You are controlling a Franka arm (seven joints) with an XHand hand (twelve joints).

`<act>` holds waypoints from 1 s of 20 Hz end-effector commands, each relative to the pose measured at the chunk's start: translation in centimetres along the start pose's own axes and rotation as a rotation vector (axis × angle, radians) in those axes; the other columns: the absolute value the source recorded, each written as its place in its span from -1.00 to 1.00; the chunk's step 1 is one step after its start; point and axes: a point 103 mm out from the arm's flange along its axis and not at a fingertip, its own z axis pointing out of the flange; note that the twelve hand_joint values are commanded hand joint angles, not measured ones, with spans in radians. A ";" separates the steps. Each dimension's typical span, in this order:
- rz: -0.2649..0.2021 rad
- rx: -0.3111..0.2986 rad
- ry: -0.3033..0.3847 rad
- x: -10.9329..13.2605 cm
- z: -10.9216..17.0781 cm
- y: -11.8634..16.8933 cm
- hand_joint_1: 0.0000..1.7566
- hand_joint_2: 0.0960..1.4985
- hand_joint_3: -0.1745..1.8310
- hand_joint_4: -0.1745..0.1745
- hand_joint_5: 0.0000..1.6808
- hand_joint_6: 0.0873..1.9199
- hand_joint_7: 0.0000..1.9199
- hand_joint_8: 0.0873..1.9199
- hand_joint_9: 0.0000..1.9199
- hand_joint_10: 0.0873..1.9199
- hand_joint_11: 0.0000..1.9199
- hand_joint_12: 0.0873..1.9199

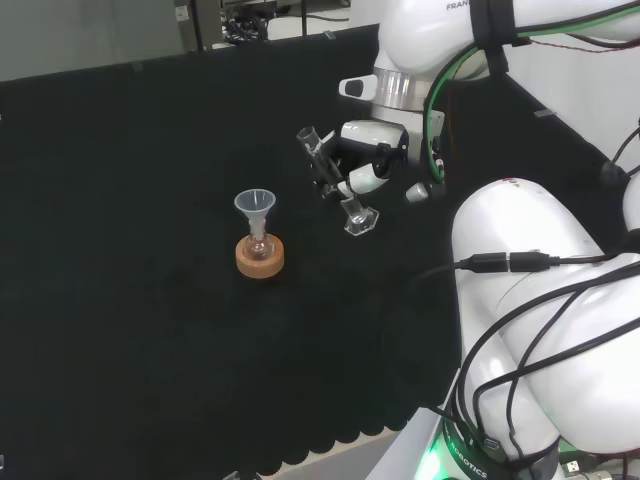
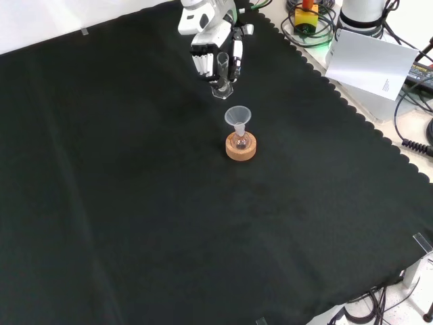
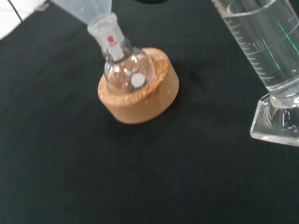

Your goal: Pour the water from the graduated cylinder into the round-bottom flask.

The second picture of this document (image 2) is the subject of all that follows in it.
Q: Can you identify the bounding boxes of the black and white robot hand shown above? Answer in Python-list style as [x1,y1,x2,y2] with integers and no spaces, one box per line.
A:
[189,22,254,85]

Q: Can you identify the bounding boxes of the clear glass graduated cylinder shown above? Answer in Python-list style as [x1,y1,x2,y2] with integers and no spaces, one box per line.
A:
[211,51,235,100]

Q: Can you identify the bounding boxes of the clear round-bottom flask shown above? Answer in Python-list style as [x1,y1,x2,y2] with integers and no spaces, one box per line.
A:
[231,129,251,151]

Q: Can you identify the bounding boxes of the clear plastic funnel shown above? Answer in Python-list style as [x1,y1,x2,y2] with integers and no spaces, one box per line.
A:
[224,105,252,136]

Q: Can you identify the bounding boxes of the yellow stop button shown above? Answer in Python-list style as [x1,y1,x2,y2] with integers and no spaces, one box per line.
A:
[293,0,320,37]

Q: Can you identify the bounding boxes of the black cloth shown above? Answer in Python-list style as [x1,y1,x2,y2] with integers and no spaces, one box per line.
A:
[0,0,433,325]

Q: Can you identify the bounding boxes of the black power adapter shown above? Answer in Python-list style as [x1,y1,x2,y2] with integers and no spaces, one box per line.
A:
[405,62,433,86]

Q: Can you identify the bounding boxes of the black cable loops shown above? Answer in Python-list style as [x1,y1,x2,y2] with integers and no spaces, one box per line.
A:
[279,0,340,49]

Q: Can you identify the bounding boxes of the cork ring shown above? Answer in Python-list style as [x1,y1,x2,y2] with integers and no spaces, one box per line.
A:
[225,131,258,162]

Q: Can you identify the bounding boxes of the black coiled cable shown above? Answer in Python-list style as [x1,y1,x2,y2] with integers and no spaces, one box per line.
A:
[401,137,433,156]

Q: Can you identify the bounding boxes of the black cable bundle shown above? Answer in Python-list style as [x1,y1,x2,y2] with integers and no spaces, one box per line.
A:
[327,284,412,325]

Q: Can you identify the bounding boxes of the grey metal bracket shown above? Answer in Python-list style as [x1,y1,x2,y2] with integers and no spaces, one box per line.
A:
[401,252,433,289]

